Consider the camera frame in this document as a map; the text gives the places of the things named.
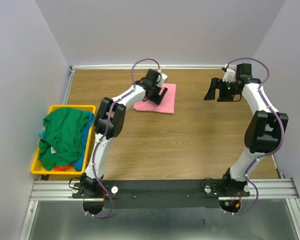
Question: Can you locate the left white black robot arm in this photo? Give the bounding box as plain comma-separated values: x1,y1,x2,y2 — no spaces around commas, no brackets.
80,69,169,198

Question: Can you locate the pink t shirt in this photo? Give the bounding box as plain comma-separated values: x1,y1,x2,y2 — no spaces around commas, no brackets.
133,83,177,115

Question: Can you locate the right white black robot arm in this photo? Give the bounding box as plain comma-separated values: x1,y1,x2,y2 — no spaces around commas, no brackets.
204,63,289,197

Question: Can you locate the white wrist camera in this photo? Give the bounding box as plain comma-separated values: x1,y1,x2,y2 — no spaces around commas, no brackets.
222,68,236,83
156,73,169,88

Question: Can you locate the orange t shirt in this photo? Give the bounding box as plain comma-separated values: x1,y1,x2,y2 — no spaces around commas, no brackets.
53,163,75,172

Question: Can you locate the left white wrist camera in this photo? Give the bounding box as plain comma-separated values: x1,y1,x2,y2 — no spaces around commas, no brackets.
156,73,169,88

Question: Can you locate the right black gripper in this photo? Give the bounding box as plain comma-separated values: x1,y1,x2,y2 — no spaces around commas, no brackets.
203,77,239,103

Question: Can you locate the aluminium front rail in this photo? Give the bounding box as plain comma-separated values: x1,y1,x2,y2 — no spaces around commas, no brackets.
30,178,300,201

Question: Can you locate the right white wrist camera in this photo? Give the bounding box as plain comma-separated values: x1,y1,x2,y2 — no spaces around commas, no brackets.
222,68,236,83

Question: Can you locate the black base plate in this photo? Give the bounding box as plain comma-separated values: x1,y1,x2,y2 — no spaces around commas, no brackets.
72,177,250,217

